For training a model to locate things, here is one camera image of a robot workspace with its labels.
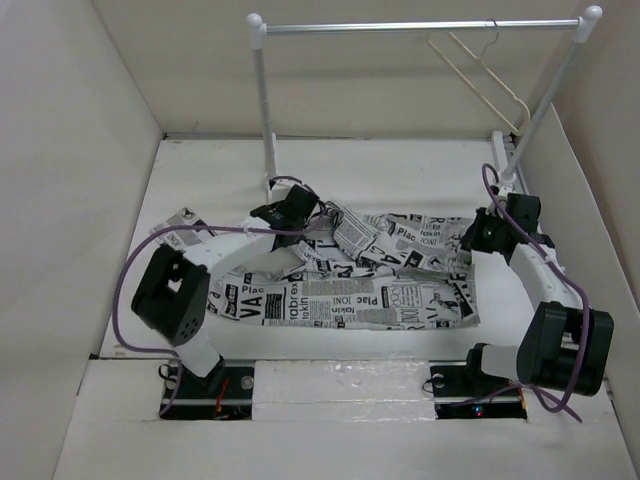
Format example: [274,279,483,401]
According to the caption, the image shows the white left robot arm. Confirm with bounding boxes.
[131,185,321,397]

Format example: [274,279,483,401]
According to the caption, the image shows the white metal clothes rack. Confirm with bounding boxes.
[241,5,603,182]

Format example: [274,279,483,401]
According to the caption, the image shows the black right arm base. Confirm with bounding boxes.
[422,344,528,420]

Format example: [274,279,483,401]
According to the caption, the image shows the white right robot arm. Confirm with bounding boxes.
[461,186,614,396]

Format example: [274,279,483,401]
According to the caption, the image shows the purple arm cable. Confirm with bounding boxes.
[110,175,341,416]
[480,162,593,424]

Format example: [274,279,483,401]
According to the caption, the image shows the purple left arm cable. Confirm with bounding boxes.
[110,175,341,416]

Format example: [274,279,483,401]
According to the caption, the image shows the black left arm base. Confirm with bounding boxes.
[158,361,255,421]

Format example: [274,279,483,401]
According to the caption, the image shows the newspaper print trousers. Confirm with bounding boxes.
[148,205,482,332]

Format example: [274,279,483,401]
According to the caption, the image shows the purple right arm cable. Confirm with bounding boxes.
[480,162,593,424]

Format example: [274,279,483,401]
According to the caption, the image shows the beige clothes hanger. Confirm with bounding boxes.
[425,18,533,137]

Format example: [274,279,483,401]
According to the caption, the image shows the aluminium rail right side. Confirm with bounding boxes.
[500,132,533,194]

